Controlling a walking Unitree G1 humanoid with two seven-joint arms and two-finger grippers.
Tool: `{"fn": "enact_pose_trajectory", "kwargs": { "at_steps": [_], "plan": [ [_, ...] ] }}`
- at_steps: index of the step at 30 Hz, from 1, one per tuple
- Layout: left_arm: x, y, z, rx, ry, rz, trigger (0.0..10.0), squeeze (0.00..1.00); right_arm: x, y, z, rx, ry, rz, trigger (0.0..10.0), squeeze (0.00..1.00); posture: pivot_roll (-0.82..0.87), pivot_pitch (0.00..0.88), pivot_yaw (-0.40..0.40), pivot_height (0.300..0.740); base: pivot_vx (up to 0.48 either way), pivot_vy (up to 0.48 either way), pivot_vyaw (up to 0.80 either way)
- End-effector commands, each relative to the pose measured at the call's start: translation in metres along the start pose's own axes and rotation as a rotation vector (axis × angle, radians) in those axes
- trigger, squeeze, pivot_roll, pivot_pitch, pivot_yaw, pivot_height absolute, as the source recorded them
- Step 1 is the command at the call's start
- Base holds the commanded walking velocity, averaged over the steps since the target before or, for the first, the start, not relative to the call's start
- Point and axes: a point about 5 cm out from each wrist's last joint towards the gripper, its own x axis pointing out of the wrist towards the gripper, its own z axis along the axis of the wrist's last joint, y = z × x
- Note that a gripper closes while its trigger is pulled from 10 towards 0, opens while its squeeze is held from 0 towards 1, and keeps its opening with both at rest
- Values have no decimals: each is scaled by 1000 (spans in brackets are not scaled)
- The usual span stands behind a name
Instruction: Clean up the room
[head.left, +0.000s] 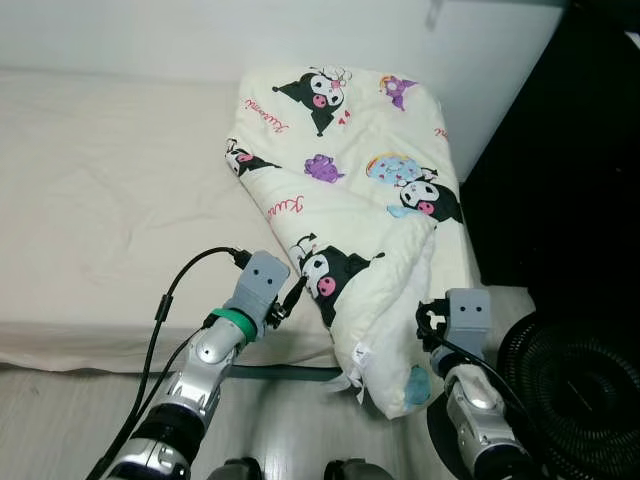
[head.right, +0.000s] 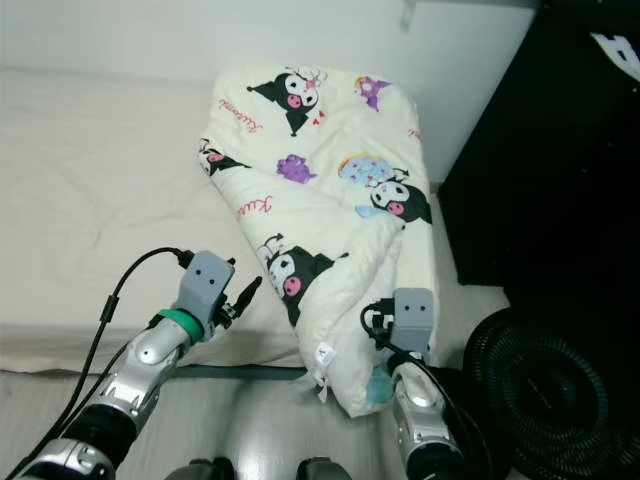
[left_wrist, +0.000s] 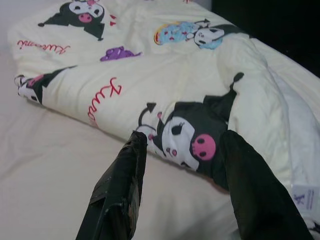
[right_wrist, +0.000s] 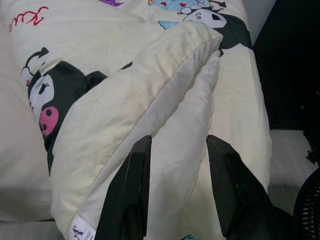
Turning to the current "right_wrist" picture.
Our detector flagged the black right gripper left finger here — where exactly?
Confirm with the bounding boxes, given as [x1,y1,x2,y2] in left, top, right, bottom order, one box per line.
[96,134,153,240]

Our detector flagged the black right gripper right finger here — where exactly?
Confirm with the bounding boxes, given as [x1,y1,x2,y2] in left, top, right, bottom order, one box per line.
[206,134,301,240]

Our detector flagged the cream cartoon print quilt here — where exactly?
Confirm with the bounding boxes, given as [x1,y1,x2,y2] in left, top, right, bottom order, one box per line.
[0,0,272,240]

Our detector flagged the black floor fan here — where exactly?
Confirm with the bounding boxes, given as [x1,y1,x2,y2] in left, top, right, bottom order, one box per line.
[292,172,320,240]

